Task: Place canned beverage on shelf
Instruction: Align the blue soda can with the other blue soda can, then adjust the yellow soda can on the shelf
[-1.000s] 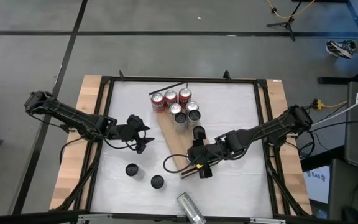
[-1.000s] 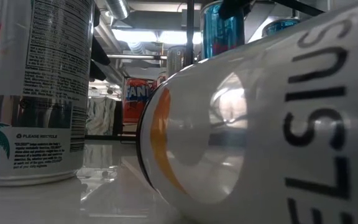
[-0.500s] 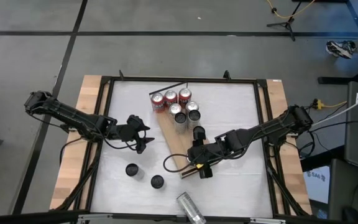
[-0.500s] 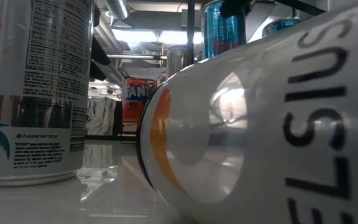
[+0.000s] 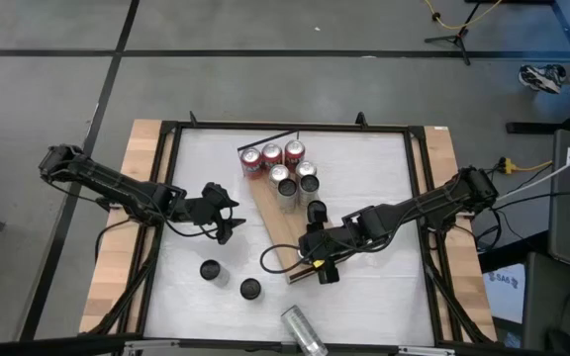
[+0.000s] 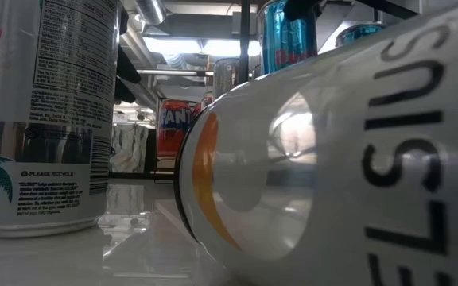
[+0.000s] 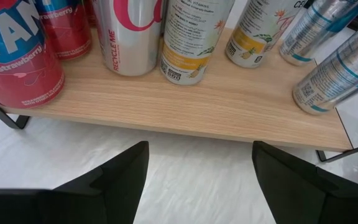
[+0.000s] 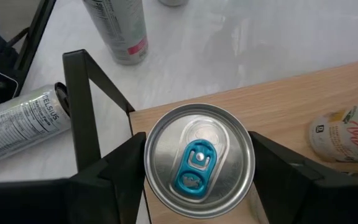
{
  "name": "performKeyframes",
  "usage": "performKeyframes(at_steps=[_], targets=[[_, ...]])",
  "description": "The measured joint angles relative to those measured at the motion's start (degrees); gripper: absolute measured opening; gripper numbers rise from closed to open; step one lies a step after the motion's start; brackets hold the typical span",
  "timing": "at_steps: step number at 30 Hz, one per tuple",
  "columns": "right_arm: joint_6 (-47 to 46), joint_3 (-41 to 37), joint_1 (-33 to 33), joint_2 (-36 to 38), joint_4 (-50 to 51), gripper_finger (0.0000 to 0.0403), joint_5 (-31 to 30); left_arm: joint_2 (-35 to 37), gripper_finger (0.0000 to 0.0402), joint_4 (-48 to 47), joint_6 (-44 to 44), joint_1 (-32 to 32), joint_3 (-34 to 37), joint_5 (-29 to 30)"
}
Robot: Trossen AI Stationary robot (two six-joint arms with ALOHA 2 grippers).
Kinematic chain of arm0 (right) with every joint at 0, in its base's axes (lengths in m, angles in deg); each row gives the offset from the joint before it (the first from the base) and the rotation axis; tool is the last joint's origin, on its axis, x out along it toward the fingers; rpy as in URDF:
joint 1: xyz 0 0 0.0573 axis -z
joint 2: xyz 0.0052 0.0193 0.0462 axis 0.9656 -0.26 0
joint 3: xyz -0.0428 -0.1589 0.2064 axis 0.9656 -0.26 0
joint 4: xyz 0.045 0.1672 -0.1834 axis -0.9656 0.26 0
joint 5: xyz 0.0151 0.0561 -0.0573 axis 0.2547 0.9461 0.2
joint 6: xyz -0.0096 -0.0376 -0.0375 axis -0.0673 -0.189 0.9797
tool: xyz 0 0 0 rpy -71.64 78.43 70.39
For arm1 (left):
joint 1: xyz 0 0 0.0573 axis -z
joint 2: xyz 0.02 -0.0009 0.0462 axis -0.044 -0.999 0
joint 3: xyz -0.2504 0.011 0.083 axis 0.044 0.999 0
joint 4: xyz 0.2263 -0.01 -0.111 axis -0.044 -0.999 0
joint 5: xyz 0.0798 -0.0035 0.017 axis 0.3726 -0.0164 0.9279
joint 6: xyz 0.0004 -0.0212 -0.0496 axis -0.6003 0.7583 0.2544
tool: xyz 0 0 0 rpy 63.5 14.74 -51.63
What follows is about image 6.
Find silver slim beverage can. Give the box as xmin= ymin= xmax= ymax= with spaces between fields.
xmin=174 ymin=0 xmax=458 ymax=286

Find red soda can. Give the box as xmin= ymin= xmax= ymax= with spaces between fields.
xmin=157 ymin=99 xmax=193 ymax=160

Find blue silver Red Bull can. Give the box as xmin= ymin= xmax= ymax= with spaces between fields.
xmin=257 ymin=0 xmax=320 ymax=76

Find wooden shelf black metal frame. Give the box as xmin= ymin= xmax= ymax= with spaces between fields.
xmin=153 ymin=0 xmax=419 ymax=184

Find short silver ceiling duct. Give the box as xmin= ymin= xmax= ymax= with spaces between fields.
xmin=133 ymin=0 xmax=167 ymax=25

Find white palm-print Celsius can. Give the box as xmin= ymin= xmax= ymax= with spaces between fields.
xmin=0 ymin=0 xmax=123 ymax=238

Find white draped cloth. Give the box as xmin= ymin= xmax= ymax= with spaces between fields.
xmin=109 ymin=125 xmax=149 ymax=174

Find white beverage can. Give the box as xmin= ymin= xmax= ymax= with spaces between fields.
xmin=212 ymin=57 xmax=241 ymax=99

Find black partition screen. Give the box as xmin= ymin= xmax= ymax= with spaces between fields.
xmin=145 ymin=129 xmax=157 ymax=174

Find long ceiling tube light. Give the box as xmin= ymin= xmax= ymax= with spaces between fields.
xmin=135 ymin=69 xmax=214 ymax=77

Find bright ceiling light panel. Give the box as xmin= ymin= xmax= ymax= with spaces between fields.
xmin=143 ymin=36 xmax=262 ymax=57

